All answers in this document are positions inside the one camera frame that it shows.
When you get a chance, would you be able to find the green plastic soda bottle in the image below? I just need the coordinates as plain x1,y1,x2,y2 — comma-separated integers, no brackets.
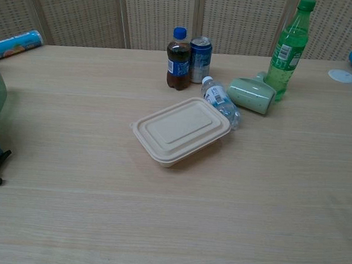
262,0,318,105

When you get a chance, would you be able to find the beige lidded lunch box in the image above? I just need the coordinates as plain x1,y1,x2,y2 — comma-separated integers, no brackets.
127,92,234,174

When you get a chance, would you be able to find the small clear water bottle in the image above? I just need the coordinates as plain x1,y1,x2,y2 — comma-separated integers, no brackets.
198,75,244,131

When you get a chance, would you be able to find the cola bottle blue cap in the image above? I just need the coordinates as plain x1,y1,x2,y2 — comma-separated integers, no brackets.
163,25,195,92

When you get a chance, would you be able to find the blue soda can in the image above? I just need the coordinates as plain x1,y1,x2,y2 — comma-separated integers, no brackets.
187,35,213,86

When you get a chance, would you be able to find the pale green lint roller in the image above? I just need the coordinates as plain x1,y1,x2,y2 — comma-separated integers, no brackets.
224,69,278,118

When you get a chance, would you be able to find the woven folding screen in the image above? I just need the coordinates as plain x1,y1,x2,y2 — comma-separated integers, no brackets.
0,0,352,67

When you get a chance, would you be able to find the white round lid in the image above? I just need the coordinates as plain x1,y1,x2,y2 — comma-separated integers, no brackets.
327,68,352,84

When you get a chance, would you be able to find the blue cling wrap tube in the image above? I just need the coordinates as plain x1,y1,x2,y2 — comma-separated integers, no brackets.
0,27,46,66

